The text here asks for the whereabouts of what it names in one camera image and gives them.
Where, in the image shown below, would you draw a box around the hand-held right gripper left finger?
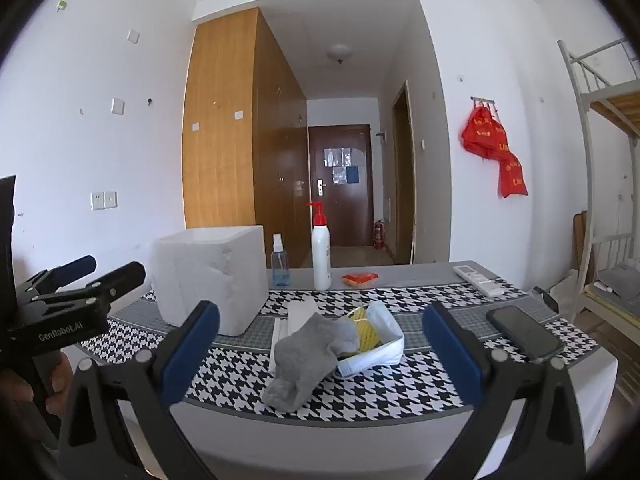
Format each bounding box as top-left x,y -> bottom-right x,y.
57,301 -> 223,480

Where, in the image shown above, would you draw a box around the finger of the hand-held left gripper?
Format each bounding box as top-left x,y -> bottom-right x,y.
15,255 -> 97,306
30,261 -> 147,322

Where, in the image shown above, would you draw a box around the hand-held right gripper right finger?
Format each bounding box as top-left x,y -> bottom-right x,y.
421,301 -> 587,480

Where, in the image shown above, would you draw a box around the white foam box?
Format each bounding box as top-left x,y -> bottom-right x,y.
151,225 -> 269,337

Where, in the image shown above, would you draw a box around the yellow foam net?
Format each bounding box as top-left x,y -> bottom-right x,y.
348,308 -> 383,352

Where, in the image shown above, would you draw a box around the grey sock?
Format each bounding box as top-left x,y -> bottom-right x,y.
261,313 -> 361,412

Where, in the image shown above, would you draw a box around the person's left hand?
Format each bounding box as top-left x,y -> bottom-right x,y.
0,352 -> 75,418

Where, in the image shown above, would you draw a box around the houndstooth table runner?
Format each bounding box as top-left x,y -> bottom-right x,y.
80,280 -> 601,423

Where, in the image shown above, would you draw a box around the black smartphone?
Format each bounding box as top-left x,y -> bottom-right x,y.
486,305 -> 566,365

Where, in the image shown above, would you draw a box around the white remote control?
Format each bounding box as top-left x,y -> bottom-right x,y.
453,263 -> 506,296

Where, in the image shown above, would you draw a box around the red snack packet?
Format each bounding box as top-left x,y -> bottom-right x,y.
341,271 -> 379,288

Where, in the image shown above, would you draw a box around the clear blue spray bottle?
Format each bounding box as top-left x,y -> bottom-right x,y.
270,233 -> 291,289

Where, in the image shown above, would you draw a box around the white plastic bag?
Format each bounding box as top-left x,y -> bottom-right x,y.
550,270 -> 581,316

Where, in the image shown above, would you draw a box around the white lotion pump bottle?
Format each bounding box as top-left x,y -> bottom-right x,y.
305,202 -> 332,291

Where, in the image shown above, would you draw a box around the wooden boards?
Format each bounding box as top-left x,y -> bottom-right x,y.
572,211 -> 596,286

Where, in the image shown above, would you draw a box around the wooden wardrobe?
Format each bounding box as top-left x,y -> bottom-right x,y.
181,7 -> 308,268

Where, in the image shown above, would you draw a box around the dark brown entrance door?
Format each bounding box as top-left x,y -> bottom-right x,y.
308,123 -> 373,248

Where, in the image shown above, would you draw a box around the grey bedding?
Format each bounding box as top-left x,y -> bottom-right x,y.
595,260 -> 640,301

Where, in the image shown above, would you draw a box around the red cloth bag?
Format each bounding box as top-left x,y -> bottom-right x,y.
497,152 -> 529,199
461,105 -> 508,161

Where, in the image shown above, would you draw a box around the wooden side door frame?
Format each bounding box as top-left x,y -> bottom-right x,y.
391,80 -> 417,266

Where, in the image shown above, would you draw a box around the white bunk bed frame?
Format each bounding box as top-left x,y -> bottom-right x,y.
556,37 -> 640,321

